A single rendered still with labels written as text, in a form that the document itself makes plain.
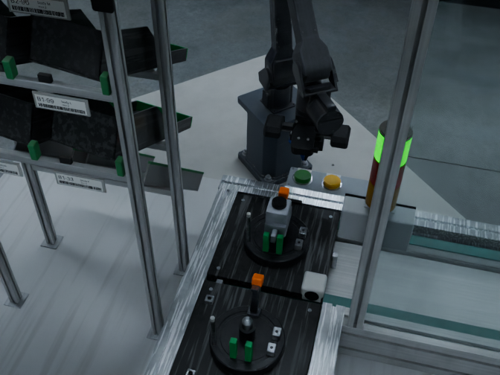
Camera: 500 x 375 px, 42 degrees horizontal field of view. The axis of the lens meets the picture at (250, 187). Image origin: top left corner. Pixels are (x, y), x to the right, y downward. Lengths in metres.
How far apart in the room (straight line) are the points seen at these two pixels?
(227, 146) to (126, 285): 0.51
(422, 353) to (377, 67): 2.51
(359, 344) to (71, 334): 0.59
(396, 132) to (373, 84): 2.59
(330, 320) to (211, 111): 0.82
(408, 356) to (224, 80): 1.05
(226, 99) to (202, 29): 2.00
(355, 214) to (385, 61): 2.67
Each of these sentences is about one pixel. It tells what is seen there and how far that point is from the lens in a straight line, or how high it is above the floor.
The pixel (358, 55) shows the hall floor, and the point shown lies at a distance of 3.76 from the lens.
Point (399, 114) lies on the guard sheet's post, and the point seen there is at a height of 1.47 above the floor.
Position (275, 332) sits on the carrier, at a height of 1.01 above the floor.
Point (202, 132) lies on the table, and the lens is 1.84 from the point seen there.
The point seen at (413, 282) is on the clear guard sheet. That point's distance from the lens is 1.20.
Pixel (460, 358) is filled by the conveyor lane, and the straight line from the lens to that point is 1.35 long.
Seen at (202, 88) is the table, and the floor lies 0.86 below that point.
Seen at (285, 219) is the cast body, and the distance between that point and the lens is 1.31.
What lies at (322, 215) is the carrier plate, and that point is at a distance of 1.47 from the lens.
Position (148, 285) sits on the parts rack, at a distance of 1.28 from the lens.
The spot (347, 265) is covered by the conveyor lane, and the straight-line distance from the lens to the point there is 1.45.
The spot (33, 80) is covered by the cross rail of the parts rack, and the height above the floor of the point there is 1.47.
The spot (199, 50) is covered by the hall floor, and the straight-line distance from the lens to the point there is 3.74.
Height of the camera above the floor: 2.04
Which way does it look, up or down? 45 degrees down
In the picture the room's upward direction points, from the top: 1 degrees clockwise
